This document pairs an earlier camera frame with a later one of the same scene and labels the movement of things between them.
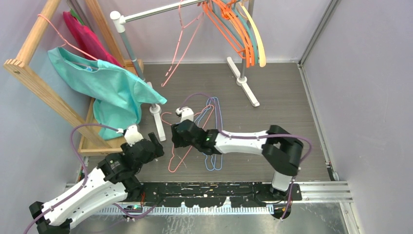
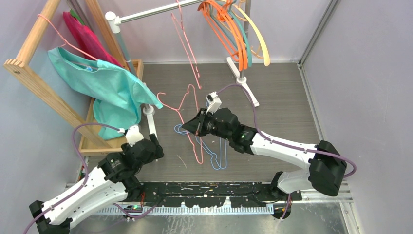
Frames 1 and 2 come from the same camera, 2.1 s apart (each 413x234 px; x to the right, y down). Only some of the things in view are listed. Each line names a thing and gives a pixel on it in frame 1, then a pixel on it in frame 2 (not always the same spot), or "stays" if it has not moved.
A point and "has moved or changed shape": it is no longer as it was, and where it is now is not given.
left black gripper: [158, 152] stays
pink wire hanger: [191, 146] → [201, 163]
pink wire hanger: [201, 15] → [174, 18]
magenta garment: [89, 42] stays
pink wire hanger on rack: [65, 43] stays
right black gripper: [177, 138] → [197, 125]
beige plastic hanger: [262, 53] has moved or changed shape
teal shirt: [119, 95] stays
